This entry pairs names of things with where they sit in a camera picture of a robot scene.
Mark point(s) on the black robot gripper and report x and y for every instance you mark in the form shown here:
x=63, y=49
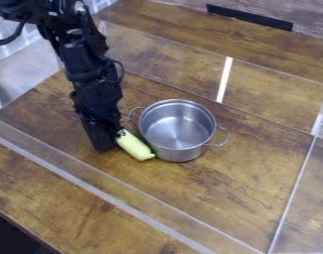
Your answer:
x=66, y=25

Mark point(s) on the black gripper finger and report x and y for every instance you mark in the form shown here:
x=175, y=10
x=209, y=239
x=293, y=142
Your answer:
x=102, y=131

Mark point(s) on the small stainless steel pot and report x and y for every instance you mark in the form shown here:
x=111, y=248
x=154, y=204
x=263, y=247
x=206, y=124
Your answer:
x=178, y=127

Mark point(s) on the black bar on table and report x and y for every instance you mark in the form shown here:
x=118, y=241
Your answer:
x=249, y=17

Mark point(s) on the clear acrylic enclosure wall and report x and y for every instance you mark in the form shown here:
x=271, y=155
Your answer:
x=249, y=198

